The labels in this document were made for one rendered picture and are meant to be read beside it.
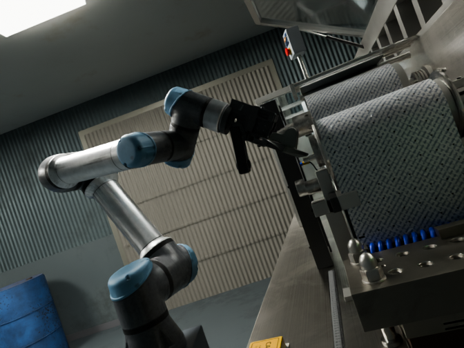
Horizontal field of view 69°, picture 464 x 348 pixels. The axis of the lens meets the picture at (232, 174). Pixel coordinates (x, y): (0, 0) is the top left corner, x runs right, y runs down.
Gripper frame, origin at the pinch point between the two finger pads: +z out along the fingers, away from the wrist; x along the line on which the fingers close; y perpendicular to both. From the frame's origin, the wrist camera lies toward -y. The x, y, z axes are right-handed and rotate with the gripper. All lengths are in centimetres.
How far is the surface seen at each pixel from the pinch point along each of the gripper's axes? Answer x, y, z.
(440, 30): 7.8, 36.8, 18.7
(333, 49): 343, 117, -21
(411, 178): -7.9, 3.5, 21.5
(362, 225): -7.9, -8.7, 16.6
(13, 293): 197, -244, -233
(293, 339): -11.8, -35.4, 12.3
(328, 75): 22.7, 23.3, -1.8
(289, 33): 50, 39, -22
